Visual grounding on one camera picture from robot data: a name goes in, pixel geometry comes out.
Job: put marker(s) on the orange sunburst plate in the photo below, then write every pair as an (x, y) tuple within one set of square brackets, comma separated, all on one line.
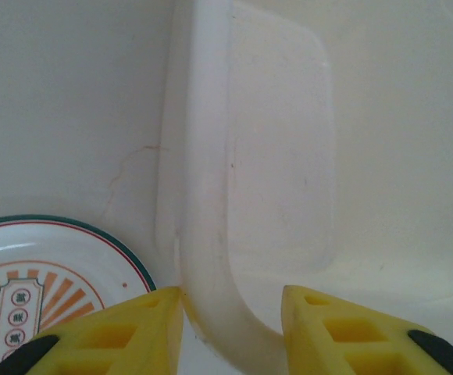
[(74, 254)]

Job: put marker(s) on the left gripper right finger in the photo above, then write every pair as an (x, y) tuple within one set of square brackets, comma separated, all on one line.
[(347, 343)]

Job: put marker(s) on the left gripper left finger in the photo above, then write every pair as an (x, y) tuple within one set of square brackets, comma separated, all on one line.
[(125, 343)]

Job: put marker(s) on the white plastic bin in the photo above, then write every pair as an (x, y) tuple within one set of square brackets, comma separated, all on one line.
[(281, 156)]

